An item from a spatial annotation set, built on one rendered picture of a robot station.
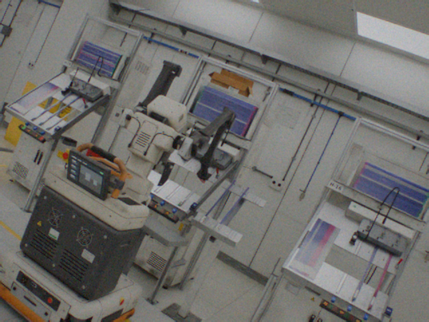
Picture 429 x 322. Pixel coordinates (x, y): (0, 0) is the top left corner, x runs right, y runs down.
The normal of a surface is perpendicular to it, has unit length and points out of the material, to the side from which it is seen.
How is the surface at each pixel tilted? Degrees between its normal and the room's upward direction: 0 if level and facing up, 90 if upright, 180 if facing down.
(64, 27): 90
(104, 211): 90
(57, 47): 90
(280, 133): 90
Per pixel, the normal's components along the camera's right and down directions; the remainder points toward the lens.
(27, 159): -0.36, -0.10
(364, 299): 0.05, -0.72
